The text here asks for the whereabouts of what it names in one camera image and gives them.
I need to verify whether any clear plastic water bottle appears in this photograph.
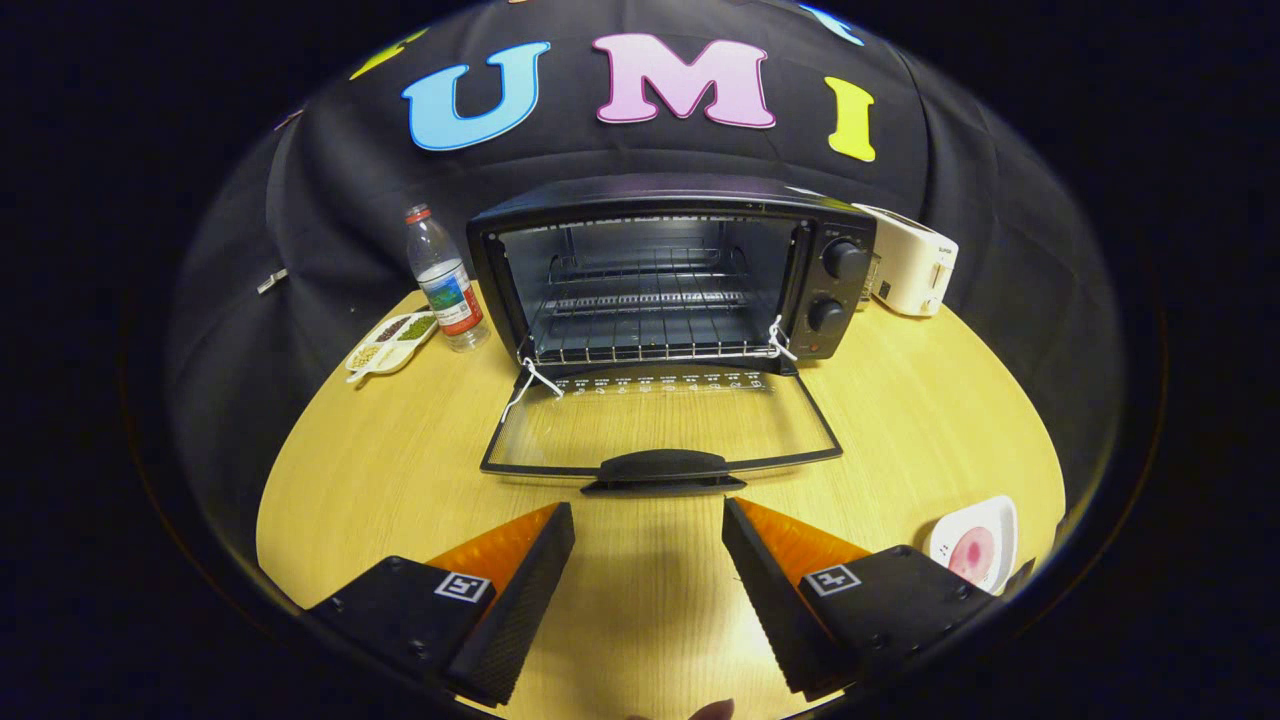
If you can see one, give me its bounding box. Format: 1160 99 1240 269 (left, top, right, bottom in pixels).
405 204 491 353

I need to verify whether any black toaster oven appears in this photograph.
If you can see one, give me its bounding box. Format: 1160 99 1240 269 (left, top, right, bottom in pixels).
466 172 878 498

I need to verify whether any white bread toaster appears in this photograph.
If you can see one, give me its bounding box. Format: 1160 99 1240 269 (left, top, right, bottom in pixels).
853 203 960 318

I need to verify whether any white divided snack tray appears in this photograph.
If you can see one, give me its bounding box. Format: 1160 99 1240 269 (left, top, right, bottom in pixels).
345 311 439 383

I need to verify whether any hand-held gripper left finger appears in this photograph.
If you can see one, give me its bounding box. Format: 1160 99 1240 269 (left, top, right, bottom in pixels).
305 502 577 706

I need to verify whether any pink ham slice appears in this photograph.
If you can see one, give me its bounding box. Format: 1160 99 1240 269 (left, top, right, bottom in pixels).
948 527 997 585

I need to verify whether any black backdrop cloth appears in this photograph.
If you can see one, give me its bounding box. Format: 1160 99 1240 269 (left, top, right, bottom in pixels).
165 0 1126 521

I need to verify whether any white square plate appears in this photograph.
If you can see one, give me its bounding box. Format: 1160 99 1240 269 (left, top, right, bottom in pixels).
925 495 1019 596

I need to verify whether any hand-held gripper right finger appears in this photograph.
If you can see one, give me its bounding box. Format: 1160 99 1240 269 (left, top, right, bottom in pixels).
722 497 1036 701

